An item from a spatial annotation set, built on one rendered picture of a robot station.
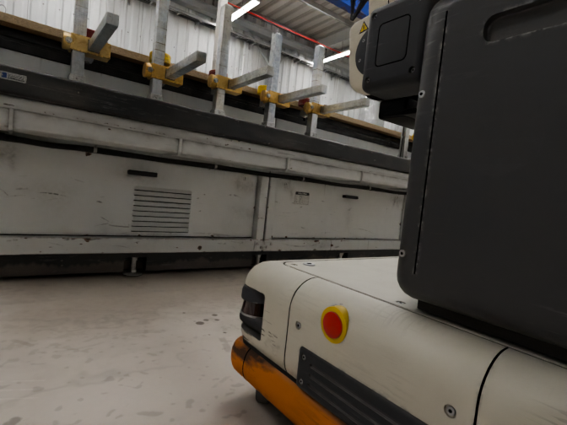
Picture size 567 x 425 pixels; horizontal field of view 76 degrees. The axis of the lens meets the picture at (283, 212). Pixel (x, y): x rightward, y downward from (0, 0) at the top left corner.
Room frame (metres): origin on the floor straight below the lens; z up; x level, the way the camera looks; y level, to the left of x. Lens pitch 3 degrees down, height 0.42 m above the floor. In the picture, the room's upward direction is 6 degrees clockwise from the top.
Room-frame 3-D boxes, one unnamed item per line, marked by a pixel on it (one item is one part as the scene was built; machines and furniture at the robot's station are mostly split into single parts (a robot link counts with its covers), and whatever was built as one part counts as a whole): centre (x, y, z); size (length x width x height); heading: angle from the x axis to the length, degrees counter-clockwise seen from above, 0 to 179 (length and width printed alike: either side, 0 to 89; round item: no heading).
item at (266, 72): (1.44, 0.22, 0.83); 0.43 x 0.03 x 0.04; 37
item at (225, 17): (1.49, 0.31, 0.90); 0.04 x 0.04 x 0.48; 37
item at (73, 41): (1.20, 0.69, 0.82); 0.14 x 0.06 x 0.05; 127
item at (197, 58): (1.29, 0.42, 0.80); 0.43 x 0.03 x 0.04; 37
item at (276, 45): (1.64, 0.11, 0.87); 0.04 x 0.04 x 0.48; 37
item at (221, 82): (1.50, 0.29, 0.83); 0.14 x 0.06 x 0.05; 127
